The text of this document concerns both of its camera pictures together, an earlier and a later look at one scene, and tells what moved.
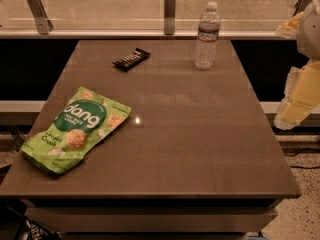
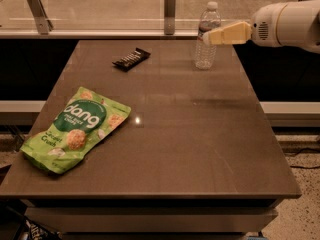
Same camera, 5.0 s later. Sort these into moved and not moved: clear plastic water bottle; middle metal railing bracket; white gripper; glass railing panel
Moved: white gripper
Not moved: clear plastic water bottle; glass railing panel; middle metal railing bracket
